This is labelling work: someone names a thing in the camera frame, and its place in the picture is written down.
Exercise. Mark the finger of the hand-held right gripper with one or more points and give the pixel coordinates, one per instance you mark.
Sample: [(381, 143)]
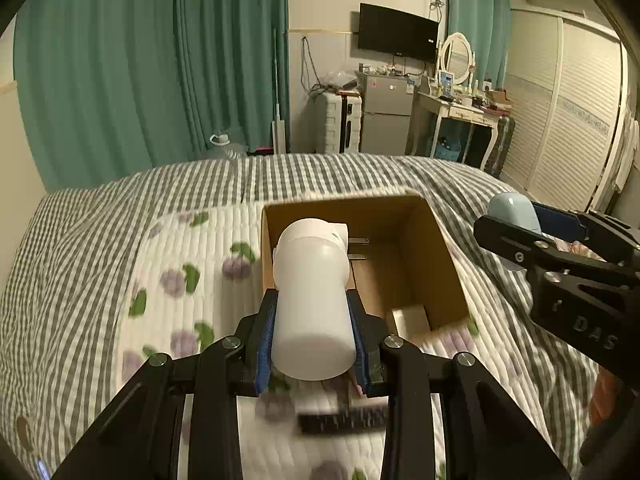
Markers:
[(520, 247), (560, 221)]

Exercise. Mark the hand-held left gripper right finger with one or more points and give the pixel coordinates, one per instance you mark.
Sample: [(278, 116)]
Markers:
[(361, 350)]

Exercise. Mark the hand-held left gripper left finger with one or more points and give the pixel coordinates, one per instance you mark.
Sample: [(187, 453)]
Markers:
[(265, 345)]

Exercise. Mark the light blue computer mouse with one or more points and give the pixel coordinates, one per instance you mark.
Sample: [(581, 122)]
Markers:
[(512, 210)]

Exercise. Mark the white plastic bottle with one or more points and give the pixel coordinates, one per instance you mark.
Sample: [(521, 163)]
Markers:
[(310, 305)]

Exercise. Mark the brown cardboard box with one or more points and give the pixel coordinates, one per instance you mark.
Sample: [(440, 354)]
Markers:
[(415, 260)]

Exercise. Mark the small white box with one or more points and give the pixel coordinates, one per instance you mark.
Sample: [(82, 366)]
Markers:
[(410, 320)]

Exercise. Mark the black remote control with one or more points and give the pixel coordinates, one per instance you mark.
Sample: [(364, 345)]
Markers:
[(330, 420)]

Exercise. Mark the white floral quilt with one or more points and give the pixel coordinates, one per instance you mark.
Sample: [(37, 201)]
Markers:
[(200, 300)]

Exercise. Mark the white louvred wardrobe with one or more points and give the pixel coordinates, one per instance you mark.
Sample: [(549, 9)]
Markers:
[(565, 110)]

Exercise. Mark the white charger plug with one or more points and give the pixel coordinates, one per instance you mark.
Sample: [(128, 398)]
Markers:
[(342, 235)]

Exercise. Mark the blue storage basket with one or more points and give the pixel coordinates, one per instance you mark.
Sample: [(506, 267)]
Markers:
[(446, 149)]

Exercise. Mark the white vanity table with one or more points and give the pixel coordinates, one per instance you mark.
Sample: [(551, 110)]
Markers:
[(450, 107)]

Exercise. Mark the small silver fridge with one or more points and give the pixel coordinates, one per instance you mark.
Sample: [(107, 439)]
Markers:
[(387, 110)]

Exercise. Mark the white oval mirror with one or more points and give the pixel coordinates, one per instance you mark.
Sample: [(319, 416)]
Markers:
[(456, 55)]

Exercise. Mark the clear water jug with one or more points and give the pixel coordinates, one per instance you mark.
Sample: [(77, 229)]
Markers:
[(227, 149)]

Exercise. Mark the white flat mop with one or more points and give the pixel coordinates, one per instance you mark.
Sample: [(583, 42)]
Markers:
[(279, 135)]

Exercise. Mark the white suitcase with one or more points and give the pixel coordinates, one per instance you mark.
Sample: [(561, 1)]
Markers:
[(332, 122)]

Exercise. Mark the narrow green curtain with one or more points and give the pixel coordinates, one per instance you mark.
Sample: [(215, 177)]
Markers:
[(475, 5)]

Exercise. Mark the clear plastic bag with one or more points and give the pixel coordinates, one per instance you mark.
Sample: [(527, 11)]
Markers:
[(339, 80)]

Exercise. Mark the black flat television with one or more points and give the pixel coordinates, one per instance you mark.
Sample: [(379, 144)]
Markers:
[(397, 32)]

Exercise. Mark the wide green curtain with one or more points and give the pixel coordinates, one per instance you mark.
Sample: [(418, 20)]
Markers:
[(150, 70)]

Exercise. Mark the small picture frame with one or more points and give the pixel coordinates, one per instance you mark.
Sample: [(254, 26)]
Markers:
[(446, 82)]

